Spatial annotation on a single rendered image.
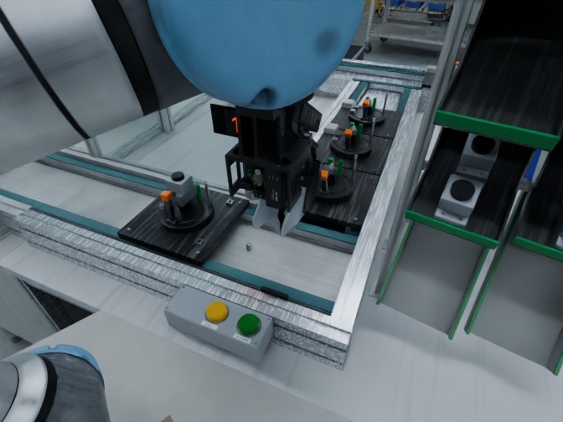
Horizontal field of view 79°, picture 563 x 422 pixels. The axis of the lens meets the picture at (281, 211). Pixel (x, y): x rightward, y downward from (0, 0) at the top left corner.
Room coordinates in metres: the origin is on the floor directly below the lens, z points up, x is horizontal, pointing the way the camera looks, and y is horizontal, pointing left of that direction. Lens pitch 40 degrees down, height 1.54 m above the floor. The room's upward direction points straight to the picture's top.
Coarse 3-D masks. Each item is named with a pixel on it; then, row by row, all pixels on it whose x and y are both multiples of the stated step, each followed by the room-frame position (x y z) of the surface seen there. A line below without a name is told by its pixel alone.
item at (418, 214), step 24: (456, 144) 0.52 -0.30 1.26; (504, 144) 0.50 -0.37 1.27; (432, 168) 0.48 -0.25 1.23; (456, 168) 0.47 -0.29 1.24; (504, 168) 0.46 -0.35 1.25; (432, 192) 0.44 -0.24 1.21; (504, 192) 0.42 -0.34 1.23; (408, 216) 0.40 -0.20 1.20; (432, 216) 0.40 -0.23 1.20; (480, 216) 0.39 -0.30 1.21; (504, 216) 0.37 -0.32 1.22; (480, 240) 0.35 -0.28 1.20
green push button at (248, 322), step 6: (240, 318) 0.37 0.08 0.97; (246, 318) 0.37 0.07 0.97; (252, 318) 0.37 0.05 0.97; (258, 318) 0.37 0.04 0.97; (240, 324) 0.35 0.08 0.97; (246, 324) 0.35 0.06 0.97; (252, 324) 0.35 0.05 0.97; (258, 324) 0.36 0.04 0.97; (240, 330) 0.34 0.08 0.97; (246, 330) 0.34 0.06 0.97; (252, 330) 0.34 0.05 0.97
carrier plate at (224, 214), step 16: (144, 208) 0.69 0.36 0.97; (224, 208) 0.69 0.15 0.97; (240, 208) 0.69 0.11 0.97; (128, 224) 0.63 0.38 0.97; (144, 224) 0.63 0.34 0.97; (208, 224) 0.63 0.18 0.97; (224, 224) 0.63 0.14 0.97; (128, 240) 0.59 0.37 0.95; (144, 240) 0.58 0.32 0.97; (160, 240) 0.58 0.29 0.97; (176, 240) 0.58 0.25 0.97; (192, 240) 0.58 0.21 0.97; (208, 240) 0.58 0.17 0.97; (176, 256) 0.54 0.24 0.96; (192, 256) 0.53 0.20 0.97; (208, 256) 0.54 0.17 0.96
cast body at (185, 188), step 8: (176, 176) 0.66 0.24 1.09; (184, 176) 0.68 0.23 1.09; (168, 184) 0.66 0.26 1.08; (176, 184) 0.65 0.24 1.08; (184, 184) 0.65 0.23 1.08; (192, 184) 0.68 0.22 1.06; (176, 192) 0.65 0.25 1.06; (184, 192) 0.65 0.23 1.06; (192, 192) 0.67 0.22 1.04; (176, 200) 0.64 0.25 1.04; (184, 200) 0.64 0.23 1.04
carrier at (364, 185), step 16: (336, 176) 0.82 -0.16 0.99; (352, 176) 0.79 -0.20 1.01; (368, 176) 0.85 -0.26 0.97; (320, 192) 0.73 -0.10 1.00; (336, 192) 0.74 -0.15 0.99; (352, 192) 0.74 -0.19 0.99; (368, 192) 0.77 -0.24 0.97; (320, 208) 0.69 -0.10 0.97; (336, 208) 0.69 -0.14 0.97; (352, 208) 0.69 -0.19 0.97; (368, 208) 0.71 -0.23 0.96; (336, 224) 0.65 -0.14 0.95; (352, 224) 0.64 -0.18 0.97
